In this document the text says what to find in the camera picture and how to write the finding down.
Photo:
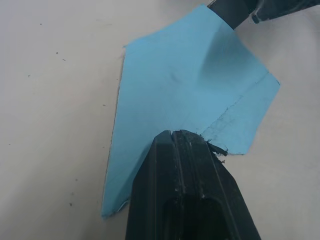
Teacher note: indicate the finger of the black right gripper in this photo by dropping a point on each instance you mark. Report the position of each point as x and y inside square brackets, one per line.
[282, 8]
[230, 11]

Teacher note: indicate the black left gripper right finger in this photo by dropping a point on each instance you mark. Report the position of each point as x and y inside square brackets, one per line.
[212, 185]

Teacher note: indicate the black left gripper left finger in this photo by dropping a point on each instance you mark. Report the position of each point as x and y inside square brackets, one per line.
[155, 190]

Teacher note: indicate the blue paper sheet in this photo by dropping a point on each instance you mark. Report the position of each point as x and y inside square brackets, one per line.
[175, 82]

